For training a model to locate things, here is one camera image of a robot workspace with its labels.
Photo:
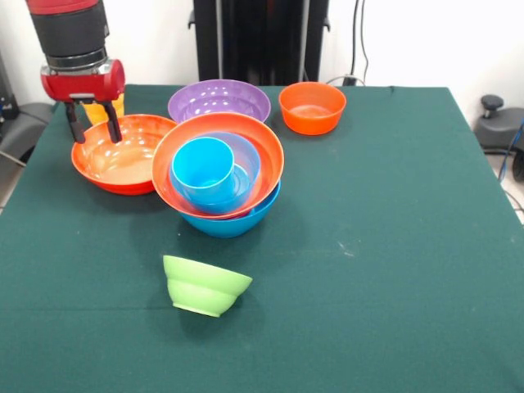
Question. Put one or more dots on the blue cup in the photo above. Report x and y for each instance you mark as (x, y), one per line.
(200, 168)

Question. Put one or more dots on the purple bowl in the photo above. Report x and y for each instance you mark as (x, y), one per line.
(221, 98)

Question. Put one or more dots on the large blue bowl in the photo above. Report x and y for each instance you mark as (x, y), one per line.
(229, 227)

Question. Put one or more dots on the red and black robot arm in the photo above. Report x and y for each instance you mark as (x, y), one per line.
(71, 32)

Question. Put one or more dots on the small blue bowl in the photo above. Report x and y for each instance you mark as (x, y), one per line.
(245, 163)

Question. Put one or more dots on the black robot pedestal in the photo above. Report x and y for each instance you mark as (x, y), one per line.
(258, 41)

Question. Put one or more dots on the green bowl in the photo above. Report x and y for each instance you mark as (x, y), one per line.
(200, 290)

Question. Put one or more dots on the small orange bowl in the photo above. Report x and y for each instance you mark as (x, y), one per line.
(309, 114)

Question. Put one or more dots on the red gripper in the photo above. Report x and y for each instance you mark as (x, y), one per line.
(82, 86)

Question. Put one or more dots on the grey pedestal foot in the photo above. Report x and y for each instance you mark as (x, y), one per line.
(20, 127)
(497, 127)

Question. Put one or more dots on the dark green tablecloth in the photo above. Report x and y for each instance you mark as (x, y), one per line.
(327, 327)

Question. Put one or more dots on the orange cup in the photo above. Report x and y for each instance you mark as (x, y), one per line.
(96, 114)

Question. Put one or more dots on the large orange bowl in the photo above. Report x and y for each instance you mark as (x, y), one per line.
(123, 163)
(270, 155)

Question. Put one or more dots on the yellow cup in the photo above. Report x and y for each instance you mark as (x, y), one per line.
(120, 104)

